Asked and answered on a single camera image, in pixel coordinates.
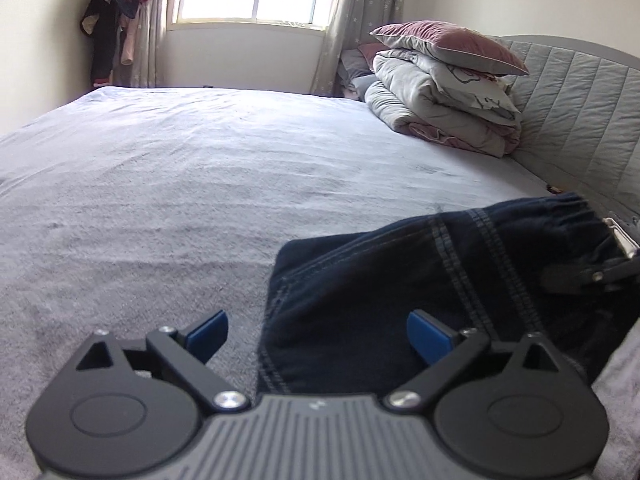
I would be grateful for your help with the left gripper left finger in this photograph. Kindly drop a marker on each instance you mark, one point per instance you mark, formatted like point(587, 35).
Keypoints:
point(183, 356)

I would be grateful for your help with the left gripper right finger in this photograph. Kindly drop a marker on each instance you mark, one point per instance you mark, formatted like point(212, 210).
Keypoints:
point(447, 354)

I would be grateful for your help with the dark blue jeans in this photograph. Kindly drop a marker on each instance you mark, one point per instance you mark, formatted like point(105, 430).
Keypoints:
point(337, 306)

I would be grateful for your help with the hanging dark clothes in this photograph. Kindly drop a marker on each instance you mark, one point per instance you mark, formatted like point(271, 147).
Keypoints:
point(101, 23)

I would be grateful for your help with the grey bed sheet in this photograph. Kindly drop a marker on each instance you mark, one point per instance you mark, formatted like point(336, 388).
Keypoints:
point(128, 210)

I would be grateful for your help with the grey quilted headboard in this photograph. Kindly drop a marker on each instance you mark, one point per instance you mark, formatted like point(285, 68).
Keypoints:
point(580, 121)

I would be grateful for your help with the folded white pink duvet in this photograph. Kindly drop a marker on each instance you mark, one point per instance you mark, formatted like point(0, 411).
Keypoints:
point(448, 105)

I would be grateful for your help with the pink pillow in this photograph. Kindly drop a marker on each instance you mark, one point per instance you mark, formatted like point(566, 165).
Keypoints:
point(452, 44)

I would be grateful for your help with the grey patterned curtain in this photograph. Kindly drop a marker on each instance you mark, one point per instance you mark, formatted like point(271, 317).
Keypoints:
point(349, 26)

